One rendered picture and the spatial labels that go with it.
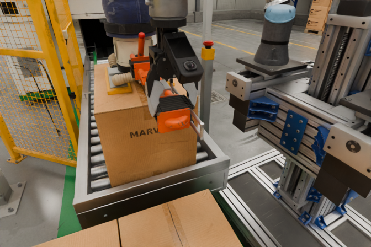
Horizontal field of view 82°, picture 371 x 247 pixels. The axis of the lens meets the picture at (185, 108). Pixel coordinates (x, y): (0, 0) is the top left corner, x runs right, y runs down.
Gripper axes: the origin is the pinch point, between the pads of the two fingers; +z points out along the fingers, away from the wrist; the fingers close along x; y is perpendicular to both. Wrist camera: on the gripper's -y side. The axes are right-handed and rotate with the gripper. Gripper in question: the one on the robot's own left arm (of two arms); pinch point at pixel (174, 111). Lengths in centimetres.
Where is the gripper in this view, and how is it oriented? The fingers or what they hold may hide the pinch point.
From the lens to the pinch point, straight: 50.1
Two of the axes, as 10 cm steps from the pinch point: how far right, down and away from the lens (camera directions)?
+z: 0.0, 8.8, 4.8
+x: -9.4, 1.6, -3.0
